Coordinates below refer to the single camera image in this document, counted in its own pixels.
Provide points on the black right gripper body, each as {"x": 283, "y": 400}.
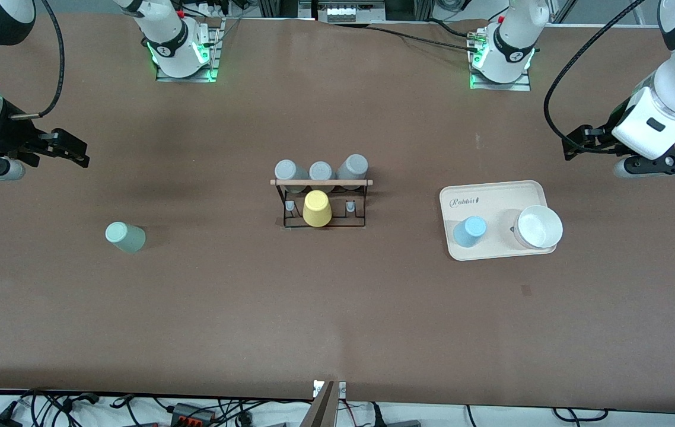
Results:
{"x": 8, "y": 131}

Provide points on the mint green cup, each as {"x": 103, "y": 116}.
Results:
{"x": 124, "y": 236}

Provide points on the light blue cup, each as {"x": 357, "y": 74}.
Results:
{"x": 469, "y": 231}

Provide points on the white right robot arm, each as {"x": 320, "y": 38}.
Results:
{"x": 165, "y": 24}

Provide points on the white bowl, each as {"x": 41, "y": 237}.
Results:
{"x": 540, "y": 228}

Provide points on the beige plastic tray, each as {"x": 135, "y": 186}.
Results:
{"x": 494, "y": 198}

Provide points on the small grey cup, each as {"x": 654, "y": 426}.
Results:
{"x": 320, "y": 171}

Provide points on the yellow cup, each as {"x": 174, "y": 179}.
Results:
{"x": 317, "y": 209}

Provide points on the black power strip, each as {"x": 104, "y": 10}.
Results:
{"x": 192, "y": 413}

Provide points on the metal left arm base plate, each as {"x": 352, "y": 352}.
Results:
{"x": 500, "y": 86}

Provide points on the wooden camera mount post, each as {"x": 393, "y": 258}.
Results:
{"x": 321, "y": 409}

